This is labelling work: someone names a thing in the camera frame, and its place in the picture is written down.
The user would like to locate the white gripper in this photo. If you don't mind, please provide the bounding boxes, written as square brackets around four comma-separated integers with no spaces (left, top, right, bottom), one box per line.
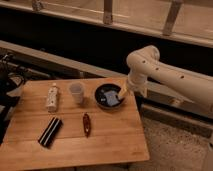
[118,79,147,100]

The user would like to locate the dark red chili pepper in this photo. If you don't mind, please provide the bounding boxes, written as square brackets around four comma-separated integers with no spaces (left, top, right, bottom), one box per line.
[83,113,91,137]

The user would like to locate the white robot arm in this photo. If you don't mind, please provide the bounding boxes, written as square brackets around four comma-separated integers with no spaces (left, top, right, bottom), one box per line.
[118,45,213,113]

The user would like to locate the black bowl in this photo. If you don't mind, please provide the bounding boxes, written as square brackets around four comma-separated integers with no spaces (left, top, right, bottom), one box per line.
[94,83,123,109]

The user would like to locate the clear plastic cup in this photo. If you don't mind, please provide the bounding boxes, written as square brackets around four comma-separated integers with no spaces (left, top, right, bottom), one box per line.
[69,82,84,104]

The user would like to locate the white plastic bottle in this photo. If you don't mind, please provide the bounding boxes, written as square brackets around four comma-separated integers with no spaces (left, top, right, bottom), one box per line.
[46,83,59,112]

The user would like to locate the black box with white stripes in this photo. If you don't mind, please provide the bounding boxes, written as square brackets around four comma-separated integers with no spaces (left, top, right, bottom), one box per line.
[38,117,62,148]

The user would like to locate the black cables and equipment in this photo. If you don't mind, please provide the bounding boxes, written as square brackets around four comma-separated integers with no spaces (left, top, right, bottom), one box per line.
[0,51,28,144]

